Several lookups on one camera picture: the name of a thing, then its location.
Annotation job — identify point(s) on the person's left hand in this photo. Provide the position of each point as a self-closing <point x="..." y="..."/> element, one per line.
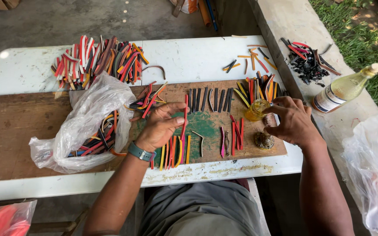
<point x="154" y="131"/>

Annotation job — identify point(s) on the person's right hand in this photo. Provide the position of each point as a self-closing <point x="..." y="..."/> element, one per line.
<point x="297" y="121"/>

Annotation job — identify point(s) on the glue-crusted brown brush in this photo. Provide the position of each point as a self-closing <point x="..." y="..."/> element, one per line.
<point x="270" y="119"/>

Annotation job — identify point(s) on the red rubber strip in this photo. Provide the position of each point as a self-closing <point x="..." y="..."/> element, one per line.
<point x="185" y="127"/>

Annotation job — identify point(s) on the teal wristwatch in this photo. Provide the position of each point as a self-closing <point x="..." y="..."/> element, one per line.
<point x="139" y="152"/>

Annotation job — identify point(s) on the row of yellow orange strips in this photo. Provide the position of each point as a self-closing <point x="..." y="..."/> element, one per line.
<point x="174" y="152"/>

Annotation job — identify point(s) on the small heap of mixed strips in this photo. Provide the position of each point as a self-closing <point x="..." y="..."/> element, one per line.
<point x="148" y="100"/>

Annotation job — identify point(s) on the crusted brown jar lid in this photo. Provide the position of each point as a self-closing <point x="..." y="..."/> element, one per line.
<point x="263" y="141"/>

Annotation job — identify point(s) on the small glass jar yellow glue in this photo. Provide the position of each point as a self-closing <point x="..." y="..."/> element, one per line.
<point x="256" y="110"/>

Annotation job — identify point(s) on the curved tan strip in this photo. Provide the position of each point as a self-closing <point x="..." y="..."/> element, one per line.
<point x="201" y="142"/>

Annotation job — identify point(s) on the heap of yellow black strips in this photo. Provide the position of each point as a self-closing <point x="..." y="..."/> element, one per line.
<point x="258" y="87"/>

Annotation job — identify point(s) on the glass bottle with white label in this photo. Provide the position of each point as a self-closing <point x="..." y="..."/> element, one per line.
<point x="343" y="90"/>

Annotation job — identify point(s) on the heap of black buckles and strips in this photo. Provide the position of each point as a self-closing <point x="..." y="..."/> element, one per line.
<point x="307" y="64"/>

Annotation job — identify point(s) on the group of red strips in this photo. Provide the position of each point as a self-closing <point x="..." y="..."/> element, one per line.
<point x="236" y="134"/>

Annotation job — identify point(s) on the curved brown strip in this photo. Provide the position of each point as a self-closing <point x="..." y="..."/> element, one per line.
<point x="156" y="67"/>

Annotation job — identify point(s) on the row of black strips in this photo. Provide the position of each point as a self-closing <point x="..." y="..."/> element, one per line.
<point x="215" y="100"/>

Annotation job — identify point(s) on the pink strip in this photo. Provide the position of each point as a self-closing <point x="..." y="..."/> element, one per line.
<point x="222" y="142"/>

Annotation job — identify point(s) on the clear plastic bag with strips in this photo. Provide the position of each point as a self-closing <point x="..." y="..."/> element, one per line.
<point x="84" y="121"/>

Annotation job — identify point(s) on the scattered orange strips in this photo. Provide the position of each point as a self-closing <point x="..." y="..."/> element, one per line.
<point x="256" y="59"/>

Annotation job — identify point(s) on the empty clear plastic bag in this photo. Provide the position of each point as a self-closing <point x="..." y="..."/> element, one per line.
<point x="372" y="164"/>

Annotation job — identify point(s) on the large pile of coloured strips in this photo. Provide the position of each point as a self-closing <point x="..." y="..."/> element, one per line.
<point x="100" y="60"/>

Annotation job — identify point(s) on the person's grey shorts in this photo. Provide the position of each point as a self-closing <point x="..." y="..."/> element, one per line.
<point x="202" y="209"/>

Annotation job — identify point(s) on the concrete ledge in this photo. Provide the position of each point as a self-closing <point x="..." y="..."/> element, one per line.
<point x="294" y="23"/>

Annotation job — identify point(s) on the bundle of pipes and bag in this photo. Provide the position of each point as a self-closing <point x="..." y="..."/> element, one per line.
<point x="197" y="9"/>

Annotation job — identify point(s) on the wooden stool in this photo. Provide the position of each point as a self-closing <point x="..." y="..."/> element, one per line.
<point x="57" y="226"/>

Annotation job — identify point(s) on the worn wooden work board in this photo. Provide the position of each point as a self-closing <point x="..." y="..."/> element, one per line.
<point x="18" y="131"/>

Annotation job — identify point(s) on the red plastic bag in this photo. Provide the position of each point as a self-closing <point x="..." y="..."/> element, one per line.
<point x="3" y="219"/>

